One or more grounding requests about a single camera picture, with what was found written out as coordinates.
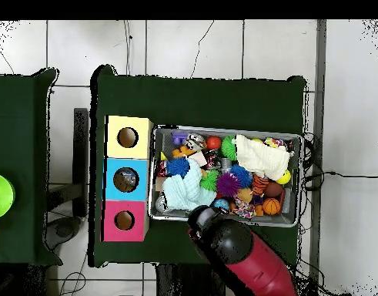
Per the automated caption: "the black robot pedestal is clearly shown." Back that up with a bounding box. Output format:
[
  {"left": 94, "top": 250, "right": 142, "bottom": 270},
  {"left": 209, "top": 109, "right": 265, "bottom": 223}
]
[{"left": 152, "top": 264, "right": 220, "bottom": 296}]

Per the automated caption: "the cream yellow cloth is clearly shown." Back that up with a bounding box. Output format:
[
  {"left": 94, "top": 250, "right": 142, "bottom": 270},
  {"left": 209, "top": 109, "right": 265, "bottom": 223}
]
[{"left": 233, "top": 134, "right": 293, "bottom": 180}]

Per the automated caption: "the wooden box with three holes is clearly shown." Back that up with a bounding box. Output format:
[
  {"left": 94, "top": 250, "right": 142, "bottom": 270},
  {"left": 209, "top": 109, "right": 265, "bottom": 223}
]
[{"left": 102, "top": 115, "right": 155, "bottom": 243}]

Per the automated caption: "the green spiky ball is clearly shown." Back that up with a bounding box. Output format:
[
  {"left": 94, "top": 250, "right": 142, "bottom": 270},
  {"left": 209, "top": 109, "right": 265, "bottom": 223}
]
[
  {"left": 219, "top": 135, "right": 239, "bottom": 163},
  {"left": 199, "top": 170, "right": 220, "bottom": 192}
]

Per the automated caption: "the black cable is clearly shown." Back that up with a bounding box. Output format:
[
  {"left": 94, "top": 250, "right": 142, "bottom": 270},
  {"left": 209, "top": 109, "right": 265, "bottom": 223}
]
[{"left": 304, "top": 169, "right": 378, "bottom": 185}]

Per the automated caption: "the purple spiky ball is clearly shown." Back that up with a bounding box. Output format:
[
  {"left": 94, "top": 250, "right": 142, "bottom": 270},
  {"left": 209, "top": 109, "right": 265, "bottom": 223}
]
[{"left": 216, "top": 172, "right": 242, "bottom": 197}]

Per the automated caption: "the bright green bowl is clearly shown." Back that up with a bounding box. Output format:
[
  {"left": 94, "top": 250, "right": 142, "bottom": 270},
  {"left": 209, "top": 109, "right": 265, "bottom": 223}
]
[{"left": 0, "top": 172, "right": 16, "bottom": 220}]

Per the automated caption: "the orange red ball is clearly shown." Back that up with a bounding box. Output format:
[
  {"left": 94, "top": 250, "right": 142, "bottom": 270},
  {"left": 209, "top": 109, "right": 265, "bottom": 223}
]
[{"left": 206, "top": 135, "right": 222, "bottom": 151}]

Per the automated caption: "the blue spiky ball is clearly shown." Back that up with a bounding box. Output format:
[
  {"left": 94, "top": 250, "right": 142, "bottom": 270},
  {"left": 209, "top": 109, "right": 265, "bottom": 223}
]
[
  {"left": 166, "top": 156, "right": 190, "bottom": 180},
  {"left": 230, "top": 163, "right": 256, "bottom": 190}
]

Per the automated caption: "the dark green table cloth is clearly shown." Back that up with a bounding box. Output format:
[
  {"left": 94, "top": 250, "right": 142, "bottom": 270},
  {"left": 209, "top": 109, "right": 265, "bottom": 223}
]
[
  {"left": 0, "top": 67, "right": 60, "bottom": 267},
  {"left": 89, "top": 64, "right": 308, "bottom": 269}
]

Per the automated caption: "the orange mini basketball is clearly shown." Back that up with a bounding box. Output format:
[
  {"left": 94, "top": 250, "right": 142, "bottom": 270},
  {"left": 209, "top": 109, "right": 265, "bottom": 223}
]
[{"left": 263, "top": 197, "right": 282, "bottom": 217}]

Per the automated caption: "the mint green cloth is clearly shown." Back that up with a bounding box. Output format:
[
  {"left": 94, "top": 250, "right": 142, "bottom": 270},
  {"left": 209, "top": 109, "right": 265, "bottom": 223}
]
[{"left": 162, "top": 158, "right": 218, "bottom": 211}]

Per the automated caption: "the clear mesh bin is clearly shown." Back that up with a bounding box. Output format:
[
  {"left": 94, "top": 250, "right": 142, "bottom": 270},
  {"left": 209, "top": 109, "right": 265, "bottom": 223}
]
[{"left": 149, "top": 125, "right": 303, "bottom": 229}]

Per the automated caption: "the crushed silver can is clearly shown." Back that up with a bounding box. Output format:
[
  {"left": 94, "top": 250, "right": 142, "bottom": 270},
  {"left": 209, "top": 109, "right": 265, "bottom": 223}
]
[{"left": 185, "top": 133, "right": 207, "bottom": 153}]

